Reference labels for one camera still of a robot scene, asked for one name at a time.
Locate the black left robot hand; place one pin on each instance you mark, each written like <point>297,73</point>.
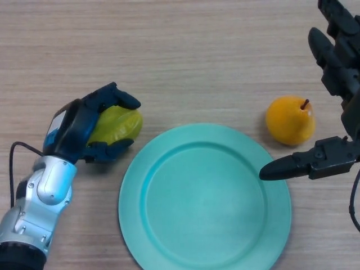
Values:
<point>70,129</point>

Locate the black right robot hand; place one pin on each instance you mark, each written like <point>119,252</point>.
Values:
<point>327,159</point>

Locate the yellow-green starfruit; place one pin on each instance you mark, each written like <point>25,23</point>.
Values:
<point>121,125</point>

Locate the teal round plate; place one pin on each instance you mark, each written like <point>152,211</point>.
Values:
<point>205,199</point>

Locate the orange-yellow pear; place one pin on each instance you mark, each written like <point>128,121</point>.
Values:
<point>289,121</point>

